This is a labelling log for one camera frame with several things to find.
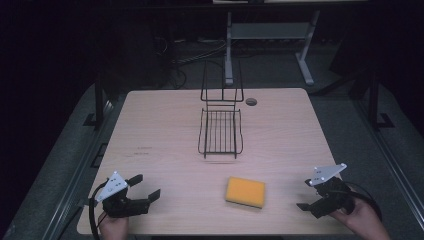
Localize person's left hand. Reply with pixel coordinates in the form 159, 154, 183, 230
98, 212, 130, 240

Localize person's right hand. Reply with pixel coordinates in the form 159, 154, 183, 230
329, 197, 391, 240

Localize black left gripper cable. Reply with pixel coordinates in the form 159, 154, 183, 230
88, 181, 111, 240

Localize grey metal desk frame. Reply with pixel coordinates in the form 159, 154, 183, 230
224, 9, 322, 87

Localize black wire rack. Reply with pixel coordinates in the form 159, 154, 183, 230
197, 59, 245, 160

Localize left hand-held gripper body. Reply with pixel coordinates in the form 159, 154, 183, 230
94, 170, 151, 219

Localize black metal stand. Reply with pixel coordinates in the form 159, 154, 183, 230
82, 73, 107, 130
366, 70, 396, 132

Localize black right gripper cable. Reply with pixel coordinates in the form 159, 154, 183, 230
344, 181, 383, 222

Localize aluminium frame rail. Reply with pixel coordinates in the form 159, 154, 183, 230
353, 99, 424, 232
41, 96, 125, 240

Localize black floor cables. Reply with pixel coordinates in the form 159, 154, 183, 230
154, 35, 232, 90

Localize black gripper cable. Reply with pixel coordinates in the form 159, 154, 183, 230
344, 181, 383, 222
88, 181, 111, 240

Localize yellow sponge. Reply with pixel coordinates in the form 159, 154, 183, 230
225, 176, 267, 210

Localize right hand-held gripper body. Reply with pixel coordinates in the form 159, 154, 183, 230
308, 163, 355, 219

